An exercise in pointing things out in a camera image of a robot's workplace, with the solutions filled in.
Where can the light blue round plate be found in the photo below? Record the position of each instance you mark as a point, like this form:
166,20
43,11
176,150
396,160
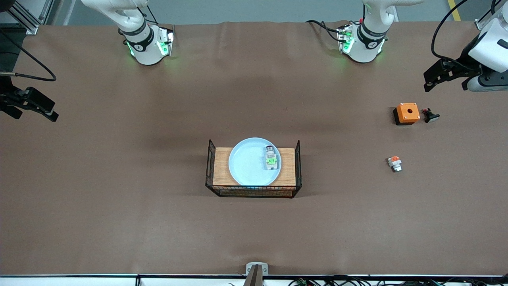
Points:
248,163

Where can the orange button enclosure box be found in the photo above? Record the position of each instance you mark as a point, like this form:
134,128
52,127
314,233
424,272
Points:
407,112

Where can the brown table cover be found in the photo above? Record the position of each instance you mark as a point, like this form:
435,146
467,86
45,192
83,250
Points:
119,222

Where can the red button with green block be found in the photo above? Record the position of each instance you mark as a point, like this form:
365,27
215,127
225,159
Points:
270,161

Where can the black flat-head switch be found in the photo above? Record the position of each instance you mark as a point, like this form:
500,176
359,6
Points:
430,116

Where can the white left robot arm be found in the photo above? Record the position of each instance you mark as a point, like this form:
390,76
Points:
367,43

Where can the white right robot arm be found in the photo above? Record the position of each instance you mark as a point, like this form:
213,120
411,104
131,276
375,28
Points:
145,47

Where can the push button with orange block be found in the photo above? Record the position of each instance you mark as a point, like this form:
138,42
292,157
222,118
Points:
395,163

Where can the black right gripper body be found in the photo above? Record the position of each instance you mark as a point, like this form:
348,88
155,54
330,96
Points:
6,96

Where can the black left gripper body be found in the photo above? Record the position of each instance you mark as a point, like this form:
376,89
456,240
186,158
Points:
463,66

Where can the aluminium frame profile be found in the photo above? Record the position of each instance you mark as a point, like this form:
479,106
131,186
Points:
29,22
482,22

